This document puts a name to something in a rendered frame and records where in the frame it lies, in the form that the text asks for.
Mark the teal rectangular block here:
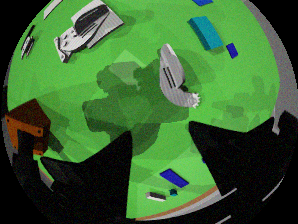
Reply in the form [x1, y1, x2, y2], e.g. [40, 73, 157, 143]
[189, 16, 223, 51]

